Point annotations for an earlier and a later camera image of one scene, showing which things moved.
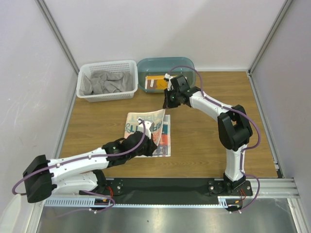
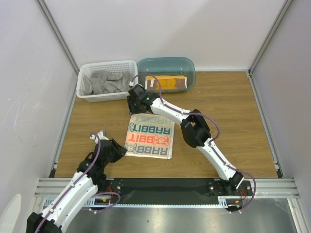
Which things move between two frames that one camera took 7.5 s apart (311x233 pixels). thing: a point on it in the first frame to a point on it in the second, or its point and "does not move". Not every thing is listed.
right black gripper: x=168 y=100 to x=131 y=104
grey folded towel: x=102 y=82 does not move
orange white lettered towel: x=161 y=129 does not move
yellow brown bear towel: x=155 y=82 does not move
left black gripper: x=151 y=146 to x=119 y=151
